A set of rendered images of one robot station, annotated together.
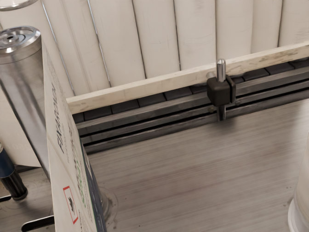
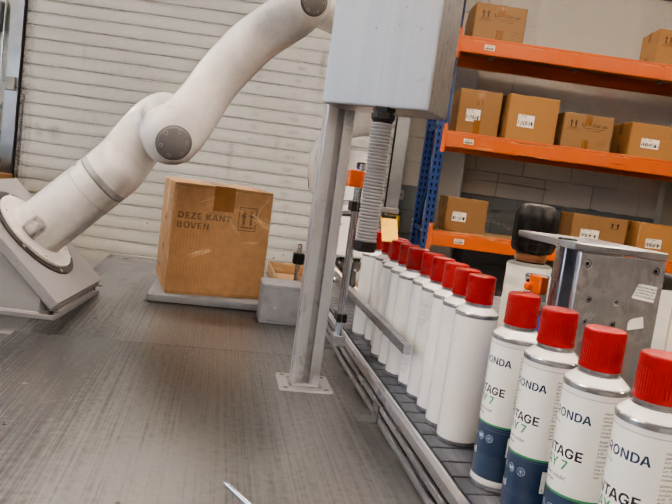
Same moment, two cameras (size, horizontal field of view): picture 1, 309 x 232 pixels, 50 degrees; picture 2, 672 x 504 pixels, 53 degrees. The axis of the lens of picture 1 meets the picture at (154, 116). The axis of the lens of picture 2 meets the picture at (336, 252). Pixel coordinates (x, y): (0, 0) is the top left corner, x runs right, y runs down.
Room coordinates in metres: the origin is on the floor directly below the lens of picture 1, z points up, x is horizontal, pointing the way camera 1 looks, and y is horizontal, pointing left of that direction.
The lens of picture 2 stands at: (0.59, 1.13, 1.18)
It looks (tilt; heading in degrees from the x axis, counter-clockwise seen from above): 6 degrees down; 266
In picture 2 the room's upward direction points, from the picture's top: 8 degrees clockwise
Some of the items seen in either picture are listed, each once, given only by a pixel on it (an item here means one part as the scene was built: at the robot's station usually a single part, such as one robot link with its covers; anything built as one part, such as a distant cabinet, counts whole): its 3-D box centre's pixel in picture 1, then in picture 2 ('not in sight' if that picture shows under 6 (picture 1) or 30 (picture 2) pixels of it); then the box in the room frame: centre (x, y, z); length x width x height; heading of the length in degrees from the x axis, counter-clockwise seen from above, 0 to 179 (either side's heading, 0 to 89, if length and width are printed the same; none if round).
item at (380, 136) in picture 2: not in sight; (374, 180); (0.49, 0.14, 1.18); 0.04 x 0.04 x 0.21
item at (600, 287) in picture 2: not in sight; (563, 353); (0.27, 0.38, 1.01); 0.14 x 0.13 x 0.26; 97
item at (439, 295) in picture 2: not in sight; (445, 337); (0.37, 0.23, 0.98); 0.05 x 0.05 x 0.20
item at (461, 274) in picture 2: not in sight; (456, 347); (0.37, 0.29, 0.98); 0.05 x 0.05 x 0.20
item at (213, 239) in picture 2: not in sight; (211, 234); (0.81, -0.67, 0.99); 0.30 x 0.24 x 0.27; 106
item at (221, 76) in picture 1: (221, 100); not in sight; (0.33, -0.09, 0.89); 0.03 x 0.03 x 0.12; 7
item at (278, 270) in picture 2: not in sight; (310, 278); (0.53, -1.02, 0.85); 0.30 x 0.26 x 0.04; 97
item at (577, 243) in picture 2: not in sight; (587, 243); (0.26, 0.38, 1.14); 0.14 x 0.11 x 0.01; 97
